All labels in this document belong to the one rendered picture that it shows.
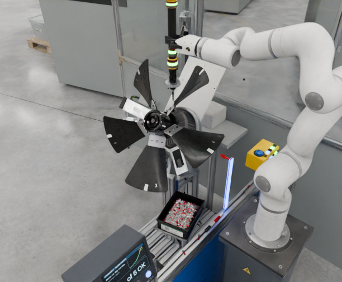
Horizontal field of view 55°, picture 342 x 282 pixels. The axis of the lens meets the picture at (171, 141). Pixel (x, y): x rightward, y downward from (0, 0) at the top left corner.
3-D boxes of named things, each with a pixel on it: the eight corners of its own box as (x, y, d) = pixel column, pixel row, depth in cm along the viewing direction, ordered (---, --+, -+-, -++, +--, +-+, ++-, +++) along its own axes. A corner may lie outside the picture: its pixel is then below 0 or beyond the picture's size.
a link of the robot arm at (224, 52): (214, 32, 126) (199, 46, 122) (243, 40, 118) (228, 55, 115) (216, 51, 132) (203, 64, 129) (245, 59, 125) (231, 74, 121)
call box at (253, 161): (260, 153, 183) (262, 137, 177) (276, 160, 178) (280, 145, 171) (244, 167, 174) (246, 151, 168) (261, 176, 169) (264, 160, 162)
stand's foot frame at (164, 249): (183, 198, 286) (183, 192, 281) (226, 226, 262) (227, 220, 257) (131, 244, 250) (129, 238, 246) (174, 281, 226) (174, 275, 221)
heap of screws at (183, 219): (176, 201, 177) (176, 195, 174) (200, 210, 171) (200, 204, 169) (160, 227, 163) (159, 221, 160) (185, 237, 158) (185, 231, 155)
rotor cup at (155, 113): (157, 111, 180) (143, 106, 169) (180, 113, 172) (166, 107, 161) (152, 137, 179) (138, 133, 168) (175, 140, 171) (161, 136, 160)
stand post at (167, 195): (169, 238, 255) (166, 145, 199) (177, 244, 250) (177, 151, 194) (165, 241, 252) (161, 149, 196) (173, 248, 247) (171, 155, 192)
